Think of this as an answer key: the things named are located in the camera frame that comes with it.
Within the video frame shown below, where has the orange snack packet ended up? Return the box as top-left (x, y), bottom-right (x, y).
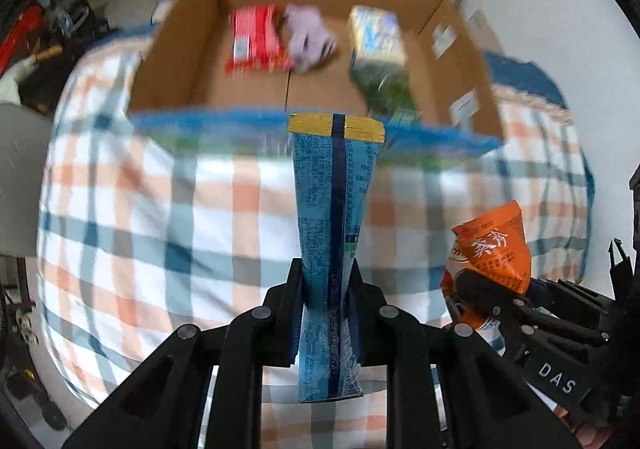
top-left (440, 201), bottom-right (532, 353)

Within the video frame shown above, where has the long blue snack packet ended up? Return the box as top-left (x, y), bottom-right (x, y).
top-left (288, 113), bottom-right (385, 403)

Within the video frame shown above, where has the green snack packet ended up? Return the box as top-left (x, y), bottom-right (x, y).
top-left (349, 59), bottom-right (420, 120)

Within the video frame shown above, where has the white blue tissue pack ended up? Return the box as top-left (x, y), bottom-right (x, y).
top-left (348, 6), bottom-right (408, 70)

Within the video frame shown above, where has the red snack packet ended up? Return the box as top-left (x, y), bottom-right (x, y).
top-left (226, 5), bottom-right (292, 75)

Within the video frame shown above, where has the plaid quilt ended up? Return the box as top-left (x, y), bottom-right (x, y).
top-left (34, 35), bottom-right (597, 449)

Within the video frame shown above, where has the grey chair near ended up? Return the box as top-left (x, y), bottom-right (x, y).
top-left (0, 102), bottom-right (52, 257)

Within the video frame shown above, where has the cardboard box blue front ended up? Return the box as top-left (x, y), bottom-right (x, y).
top-left (129, 0), bottom-right (503, 162)

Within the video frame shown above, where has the white goose plush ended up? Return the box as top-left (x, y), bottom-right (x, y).
top-left (0, 45), bottom-right (63, 105)

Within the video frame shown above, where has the red plastic bag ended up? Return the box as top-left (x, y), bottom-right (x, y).
top-left (0, 4), bottom-right (44, 72)

